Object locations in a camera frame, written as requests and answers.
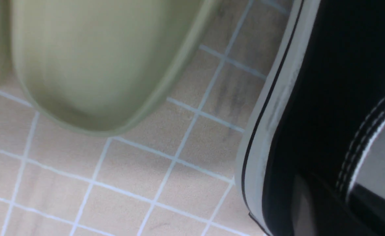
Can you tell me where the black canvas sneaker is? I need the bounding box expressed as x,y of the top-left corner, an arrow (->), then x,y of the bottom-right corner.
235,0 -> 385,236

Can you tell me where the right green foam slipper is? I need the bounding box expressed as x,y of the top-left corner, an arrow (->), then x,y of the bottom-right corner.
11,0 -> 221,136

